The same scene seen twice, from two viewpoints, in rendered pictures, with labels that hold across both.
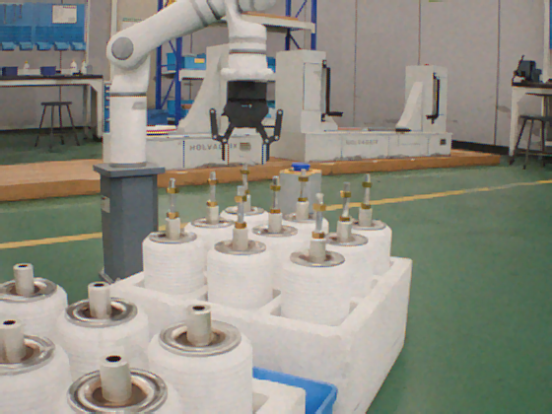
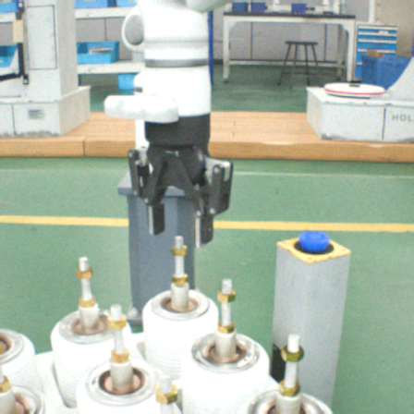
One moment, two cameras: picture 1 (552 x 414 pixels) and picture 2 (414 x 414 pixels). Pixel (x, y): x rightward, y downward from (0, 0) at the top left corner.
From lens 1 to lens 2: 0.69 m
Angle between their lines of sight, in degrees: 38
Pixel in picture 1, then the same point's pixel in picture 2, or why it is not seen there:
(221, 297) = not seen: outside the picture
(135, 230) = (153, 259)
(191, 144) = (394, 114)
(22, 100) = (286, 33)
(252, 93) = (164, 136)
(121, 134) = (141, 140)
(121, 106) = not seen: hidden behind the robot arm
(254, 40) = (165, 44)
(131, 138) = not seen: hidden behind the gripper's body
